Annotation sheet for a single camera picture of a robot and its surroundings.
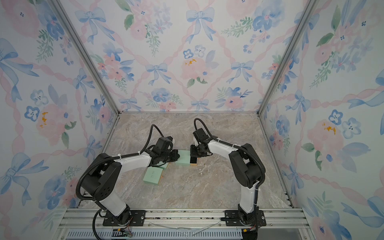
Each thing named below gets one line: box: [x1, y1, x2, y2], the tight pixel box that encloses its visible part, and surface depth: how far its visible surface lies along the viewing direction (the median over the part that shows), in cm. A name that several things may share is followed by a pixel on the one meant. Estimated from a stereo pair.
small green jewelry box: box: [142, 166, 163, 185], surface depth 87 cm
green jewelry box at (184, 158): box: [175, 149, 191, 166], surface depth 93 cm
